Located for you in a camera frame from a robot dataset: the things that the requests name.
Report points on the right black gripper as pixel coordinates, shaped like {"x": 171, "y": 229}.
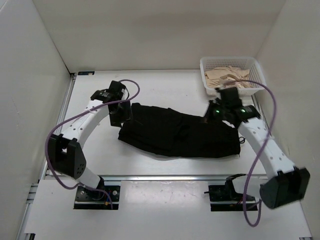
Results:
{"x": 211, "y": 104}

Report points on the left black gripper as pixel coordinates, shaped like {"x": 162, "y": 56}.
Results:
{"x": 116, "y": 121}

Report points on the black trousers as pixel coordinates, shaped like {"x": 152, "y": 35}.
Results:
{"x": 169, "y": 133}

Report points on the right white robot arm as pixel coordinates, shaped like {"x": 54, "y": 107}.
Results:
{"x": 285, "y": 183}

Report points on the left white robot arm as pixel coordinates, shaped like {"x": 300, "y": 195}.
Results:
{"x": 64, "y": 151}

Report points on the beige trousers in basket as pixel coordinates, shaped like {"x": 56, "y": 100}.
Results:
{"x": 214, "y": 78}

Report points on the white plastic basket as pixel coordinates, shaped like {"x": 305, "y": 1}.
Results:
{"x": 245, "y": 87}

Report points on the dark label sticker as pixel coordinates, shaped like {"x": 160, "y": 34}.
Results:
{"x": 86, "y": 73}

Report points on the aluminium left rail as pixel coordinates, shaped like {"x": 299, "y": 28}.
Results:
{"x": 58, "y": 127}

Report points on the aluminium front rail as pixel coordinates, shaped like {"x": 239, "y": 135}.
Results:
{"x": 164, "y": 177}

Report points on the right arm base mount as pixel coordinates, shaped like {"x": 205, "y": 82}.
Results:
{"x": 222, "y": 195}

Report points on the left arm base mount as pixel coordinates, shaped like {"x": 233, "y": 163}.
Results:
{"x": 86, "y": 199}

